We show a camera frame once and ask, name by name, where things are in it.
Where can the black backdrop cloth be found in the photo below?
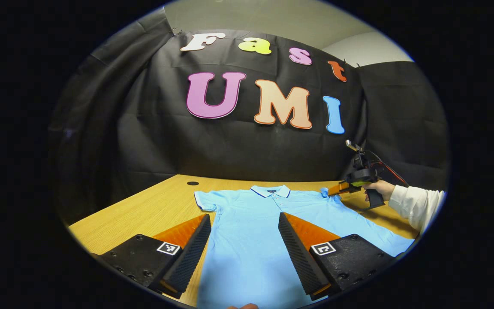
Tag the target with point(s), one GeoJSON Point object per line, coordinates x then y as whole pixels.
{"type": "Point", "coordinates": [251, 150]}

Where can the light blue T-shirt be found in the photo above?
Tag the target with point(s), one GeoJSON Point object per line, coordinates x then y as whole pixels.
{"type": "Point", "coordinates": [247, 257]}

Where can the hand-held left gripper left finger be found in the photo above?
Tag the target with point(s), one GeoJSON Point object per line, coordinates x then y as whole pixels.
{"type": "Point", "coordinates": [191, 253]}

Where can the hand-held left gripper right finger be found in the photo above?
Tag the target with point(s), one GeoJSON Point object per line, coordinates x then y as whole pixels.
{"type": "Point", "coordinates": [298, 257]}

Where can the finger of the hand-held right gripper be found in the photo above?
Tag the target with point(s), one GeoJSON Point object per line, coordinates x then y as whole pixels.
{"type": "Point", "coordinates": [339, 188]}

